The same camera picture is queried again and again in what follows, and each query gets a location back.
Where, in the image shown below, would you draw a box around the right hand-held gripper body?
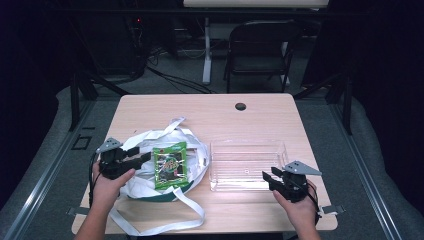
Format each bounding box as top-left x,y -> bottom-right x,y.
279,160 -> 323,204

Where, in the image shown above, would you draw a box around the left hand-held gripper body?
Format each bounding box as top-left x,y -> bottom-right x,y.
95,137 -> 135,181

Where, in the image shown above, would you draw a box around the white tote bag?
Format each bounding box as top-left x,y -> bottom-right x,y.
108,116 -> 211,237

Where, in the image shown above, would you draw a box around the clear plastic container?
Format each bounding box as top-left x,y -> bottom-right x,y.
208,139 -> 290,194

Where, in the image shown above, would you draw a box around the green snack packet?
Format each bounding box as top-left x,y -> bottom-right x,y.
151,141 -> 190,191

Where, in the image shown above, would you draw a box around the person's left hand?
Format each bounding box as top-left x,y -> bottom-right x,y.
91,161 -> 137,214

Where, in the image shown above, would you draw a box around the person's right hand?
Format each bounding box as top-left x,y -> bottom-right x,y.
272,179 -> 320,232

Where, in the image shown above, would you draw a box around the black metal stand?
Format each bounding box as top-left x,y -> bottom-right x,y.
67,70 -> 132,133
292,70 -> 355,137

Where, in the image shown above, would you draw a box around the white desk leg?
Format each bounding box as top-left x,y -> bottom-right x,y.
201,16 -> 214,85

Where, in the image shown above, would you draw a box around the black folding chair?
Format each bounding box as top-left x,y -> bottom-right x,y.
223,19 -> 304,95

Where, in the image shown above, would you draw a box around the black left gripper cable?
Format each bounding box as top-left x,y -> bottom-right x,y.
87,152 -> 102,210

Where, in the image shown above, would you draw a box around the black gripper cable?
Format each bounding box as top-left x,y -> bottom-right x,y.
304,181 -> 323,226
87,152 -> 102,210

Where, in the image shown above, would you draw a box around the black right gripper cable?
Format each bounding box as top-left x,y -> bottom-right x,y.
304,181 -> 323,226

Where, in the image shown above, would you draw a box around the aluminium floor rail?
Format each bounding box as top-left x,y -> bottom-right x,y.
2,99 -> 97,240
327,99 -> 404,240

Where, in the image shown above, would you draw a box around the black floor cables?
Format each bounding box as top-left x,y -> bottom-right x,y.
145,46 -> 218,95

